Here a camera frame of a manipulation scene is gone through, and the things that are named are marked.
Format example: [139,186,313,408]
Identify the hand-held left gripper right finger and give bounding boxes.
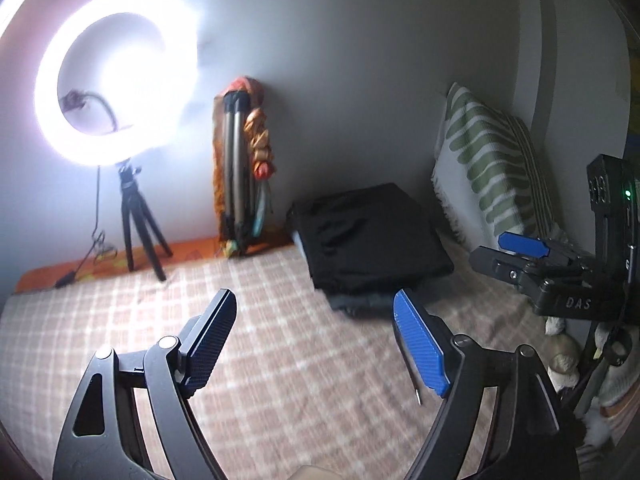
[393,288,581,480]

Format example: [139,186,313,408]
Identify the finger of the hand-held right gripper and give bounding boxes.
[498,232,583,263]
[469,245,541,287]

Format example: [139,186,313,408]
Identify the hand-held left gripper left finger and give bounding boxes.
[52,288,237,480]

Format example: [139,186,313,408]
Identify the black pants with yellow print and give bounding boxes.
[289,183,453,295]

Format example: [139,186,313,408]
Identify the pale plush toy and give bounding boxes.
[545,317,585,391]

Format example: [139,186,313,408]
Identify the green striped pillow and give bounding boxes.
[507,115,557,231]

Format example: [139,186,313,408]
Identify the checked blanket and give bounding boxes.
[0,240,576,480]

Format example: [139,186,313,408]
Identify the orange bed sheet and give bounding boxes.
[12,232,297,293]

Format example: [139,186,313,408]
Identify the white pillow with green pattern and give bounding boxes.
[432,82,571,252]

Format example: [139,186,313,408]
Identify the small black tripod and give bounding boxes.
[116,159,173,282]

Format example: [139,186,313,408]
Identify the folded metal stand with cloth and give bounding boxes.
[212,76,277,259]

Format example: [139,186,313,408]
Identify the phone holder clip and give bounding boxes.
[62,89,121,133]

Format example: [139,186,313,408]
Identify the black ring light cable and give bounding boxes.
[54,165,119,290]

